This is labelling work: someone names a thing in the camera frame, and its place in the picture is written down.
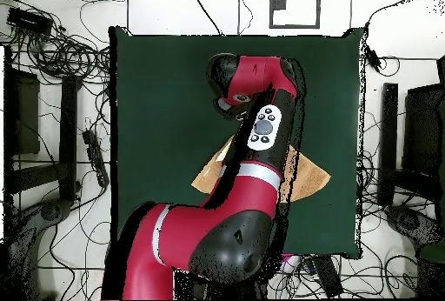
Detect tan terry towel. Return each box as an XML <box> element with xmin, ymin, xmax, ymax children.
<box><xmin>190</xmin><ymin>135</ymin><xmax>331</xmax><ymax>204</ymax></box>

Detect black flat bar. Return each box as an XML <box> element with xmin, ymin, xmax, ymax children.
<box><xmin>310</xmin><ymin>255</ymin><xmax>344</xmax><ymax>298</ymax></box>

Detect dark flat panel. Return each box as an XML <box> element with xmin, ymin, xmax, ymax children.
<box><xmin>402</xmin><ymin>83</ymin><xmax>445</xmax><ymax>177</ymax></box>
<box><xmin>4</xmin><ymin>67</ymin><xmax>41</xmax><ymax>156</ymax></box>

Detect dark green table cloth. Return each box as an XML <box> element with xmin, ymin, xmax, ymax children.
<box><xmin>108</xmin><ymin>25</ymin><xmax>365</xmax><ymax>261</ymax></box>

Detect black power strip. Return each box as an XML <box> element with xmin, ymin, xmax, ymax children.
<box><xmin>82</xmin><ymin>129</ymin><xmax>110</xmax><ymax>189</ymax></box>

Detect black upright bar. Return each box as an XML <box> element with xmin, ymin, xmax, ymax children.
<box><xmin>57</xmin><ymin>74</ymin><xmax>80</xmax><ymax>202</ymax></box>
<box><xmin>377</xmin><ymin>82</ymin><xmax>400</xmax><ymax>207</ymax></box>

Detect black power adapter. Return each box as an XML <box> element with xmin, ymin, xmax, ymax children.
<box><xmin>363</xmin><ymin>45</ymin><xmax>382</xmax><ymax>74</ymax></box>

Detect grey stand base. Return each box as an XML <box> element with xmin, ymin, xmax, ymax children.
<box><xmin>383</xmin><ymin>204</ymin><xmax>444</xmax><ymax>248</ymax></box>
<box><xmin>6</xmin><ymin>197</ymin><xmax>73</xmax><ymax>246</ymax></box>

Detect black device box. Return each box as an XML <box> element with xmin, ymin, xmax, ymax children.
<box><xmin>6</xmin><ymin>6</ymin><xmax>54</xmax><ymax>36</ymax></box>

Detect tangled black cables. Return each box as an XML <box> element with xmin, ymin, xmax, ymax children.
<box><xmin>20</xmin><ymin>32</ymin><xmax>112</xmax><ymax>84</ymax></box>

